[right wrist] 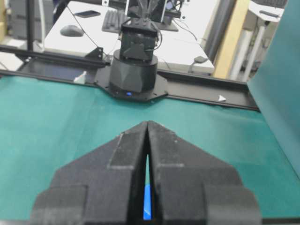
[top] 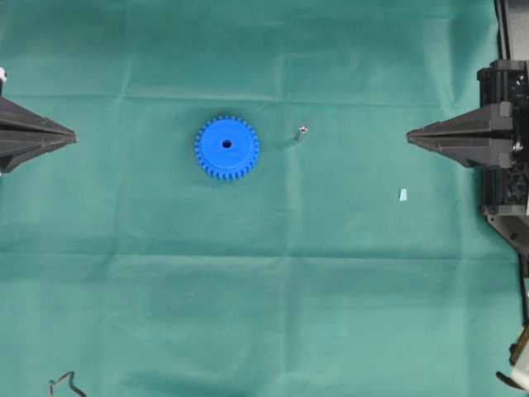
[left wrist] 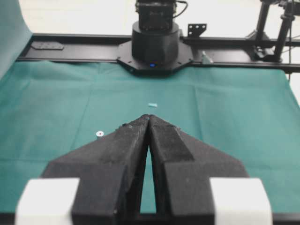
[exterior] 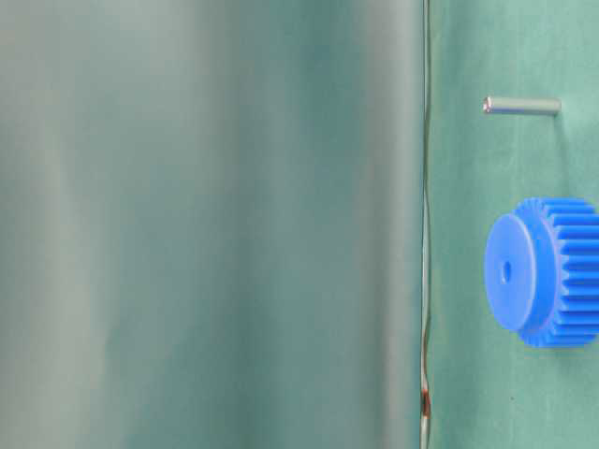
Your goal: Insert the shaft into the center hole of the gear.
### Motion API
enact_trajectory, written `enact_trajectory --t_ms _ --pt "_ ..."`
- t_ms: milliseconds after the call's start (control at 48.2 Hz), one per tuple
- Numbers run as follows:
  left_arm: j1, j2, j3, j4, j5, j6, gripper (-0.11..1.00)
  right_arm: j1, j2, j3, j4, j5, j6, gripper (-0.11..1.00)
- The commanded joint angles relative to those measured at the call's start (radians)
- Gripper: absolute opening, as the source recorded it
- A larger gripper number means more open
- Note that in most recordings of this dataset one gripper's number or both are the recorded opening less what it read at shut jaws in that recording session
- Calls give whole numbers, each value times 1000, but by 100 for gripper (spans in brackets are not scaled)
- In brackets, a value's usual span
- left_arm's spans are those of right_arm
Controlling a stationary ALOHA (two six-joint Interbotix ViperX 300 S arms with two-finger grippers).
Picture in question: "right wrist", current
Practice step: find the teal backdrop panel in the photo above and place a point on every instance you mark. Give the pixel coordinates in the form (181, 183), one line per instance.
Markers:
(276, 85)

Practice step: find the blue plastic gear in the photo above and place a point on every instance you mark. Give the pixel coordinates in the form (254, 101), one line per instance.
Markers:
(147, 203)

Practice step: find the black monitor stand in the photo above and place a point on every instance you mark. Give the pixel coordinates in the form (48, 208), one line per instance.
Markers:
(163, 22)

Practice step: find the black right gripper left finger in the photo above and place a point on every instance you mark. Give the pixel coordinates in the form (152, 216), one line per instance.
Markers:
(103, 187)

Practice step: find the black smartphone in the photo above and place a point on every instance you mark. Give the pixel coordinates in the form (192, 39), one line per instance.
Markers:
(88, 14)

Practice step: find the green table cloth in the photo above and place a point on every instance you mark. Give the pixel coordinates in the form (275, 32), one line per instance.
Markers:
(45, 125)

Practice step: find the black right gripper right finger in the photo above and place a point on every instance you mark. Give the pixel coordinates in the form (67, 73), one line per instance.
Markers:
(193, 187)

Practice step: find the black upright frame post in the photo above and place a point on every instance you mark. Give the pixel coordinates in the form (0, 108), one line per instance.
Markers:
(30, 23)

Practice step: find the black aluminium frame rail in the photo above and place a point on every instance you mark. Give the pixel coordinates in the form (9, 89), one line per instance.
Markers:
(64, 68)

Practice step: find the black keyboard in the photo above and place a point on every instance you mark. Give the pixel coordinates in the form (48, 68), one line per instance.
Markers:
(113, 20)

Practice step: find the black computer mouse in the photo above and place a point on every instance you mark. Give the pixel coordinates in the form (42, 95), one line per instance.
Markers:
(71, 31)

